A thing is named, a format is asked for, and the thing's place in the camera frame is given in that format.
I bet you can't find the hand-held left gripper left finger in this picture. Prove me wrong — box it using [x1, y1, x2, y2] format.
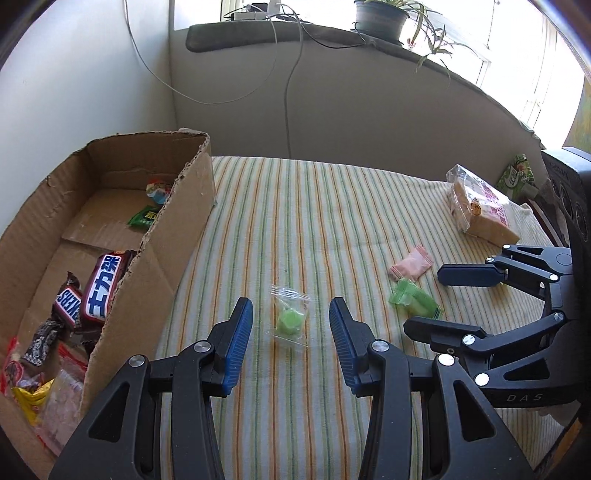
[48, 296, 254, 480]

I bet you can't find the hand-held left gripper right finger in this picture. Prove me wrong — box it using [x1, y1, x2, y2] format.
[329, 298, 536, 480]

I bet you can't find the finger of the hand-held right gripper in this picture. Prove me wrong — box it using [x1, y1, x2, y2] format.
[404, 314, 566, 384]
[437, 244, 573, 296]

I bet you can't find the green candy packet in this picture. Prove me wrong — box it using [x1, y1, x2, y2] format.
[388, 278, 443, 320]

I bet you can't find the pink candy packet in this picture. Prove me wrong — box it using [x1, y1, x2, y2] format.
[388, 246, 433, 282]

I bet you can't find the green candy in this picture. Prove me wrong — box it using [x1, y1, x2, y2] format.
[269, 285, 310, 348]

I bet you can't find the brown chocolate bar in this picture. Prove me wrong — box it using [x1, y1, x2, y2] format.
[52, 272, 85, 329]
[79, 250, 138, 334]

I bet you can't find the dark green snack packet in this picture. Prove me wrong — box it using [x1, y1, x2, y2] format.
[128, 205, 163, 232]

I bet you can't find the blue and red jelly cup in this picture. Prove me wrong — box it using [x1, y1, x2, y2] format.
[146, 176, 172, 205]

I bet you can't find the clear red snack packet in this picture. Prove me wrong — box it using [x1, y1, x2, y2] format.
[36, 344, 89, 457]

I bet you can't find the black and white patterned packet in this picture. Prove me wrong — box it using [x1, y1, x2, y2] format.
[21, 320, 64, 366]

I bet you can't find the yellow candy packet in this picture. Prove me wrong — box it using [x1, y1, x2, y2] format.
[11, 377, 55, 426]

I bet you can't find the cardboard box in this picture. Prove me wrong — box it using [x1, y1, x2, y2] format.
[0, 130, 218, 480]

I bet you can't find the red and white candy packet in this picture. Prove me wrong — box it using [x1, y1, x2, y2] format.
[2, 337, 29, 398]

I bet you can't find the sliced bread package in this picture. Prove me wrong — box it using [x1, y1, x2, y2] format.
[445, 164, 522, 244]

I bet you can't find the green gift bag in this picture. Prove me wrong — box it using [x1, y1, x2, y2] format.
[496, 153, 540, 200]

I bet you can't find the striped tablecloth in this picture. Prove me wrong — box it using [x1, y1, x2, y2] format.
[152, 156, 568, 480]

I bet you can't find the white framed window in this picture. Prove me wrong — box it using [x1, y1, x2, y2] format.
[406, 0, 587, 144]

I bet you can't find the potted spider plant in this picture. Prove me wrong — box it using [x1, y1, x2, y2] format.
[353, 0, 481, 88]

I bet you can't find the grey power cable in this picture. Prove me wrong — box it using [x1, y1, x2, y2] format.
[283, 14, 315, 160]

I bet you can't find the thin white cable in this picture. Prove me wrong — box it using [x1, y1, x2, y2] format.
[122, 0, 284, 103]

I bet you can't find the power adapter with cables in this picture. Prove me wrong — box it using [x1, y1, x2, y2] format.
[224, 2, 284, 21]

